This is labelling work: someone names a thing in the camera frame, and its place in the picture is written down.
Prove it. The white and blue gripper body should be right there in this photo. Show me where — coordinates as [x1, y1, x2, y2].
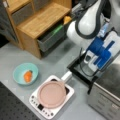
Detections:
[84, 31, 119, 70]

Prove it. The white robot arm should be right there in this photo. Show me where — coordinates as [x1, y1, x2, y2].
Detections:
[67, 0, 120, 71]

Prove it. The oven glass door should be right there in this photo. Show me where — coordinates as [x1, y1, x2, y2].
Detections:
[66, 53, 101, 86]

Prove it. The silver toaster oven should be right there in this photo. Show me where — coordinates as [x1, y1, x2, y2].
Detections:
[88, 58, 120, 120]

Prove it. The green item in drawer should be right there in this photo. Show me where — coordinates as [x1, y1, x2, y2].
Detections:
[51, 25, 63, 35]

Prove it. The yellow item in drawer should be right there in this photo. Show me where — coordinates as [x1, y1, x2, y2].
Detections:
[64, 16, 71, 24]

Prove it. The pink pan with lid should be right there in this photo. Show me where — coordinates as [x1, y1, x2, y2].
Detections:
[37, 71, 72, 109]

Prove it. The orange carrot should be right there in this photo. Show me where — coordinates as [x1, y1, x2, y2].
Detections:
[24, 70, 32, 83]

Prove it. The wooden drawer cabinet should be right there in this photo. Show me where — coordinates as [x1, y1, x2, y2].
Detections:
[0, 0, 72, 58]

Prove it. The white induction cooker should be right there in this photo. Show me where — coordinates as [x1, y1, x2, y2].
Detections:
[29, 75, 74, 120]

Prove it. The teal bowl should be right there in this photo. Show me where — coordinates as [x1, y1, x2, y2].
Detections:
[13, 63, 39, 86]

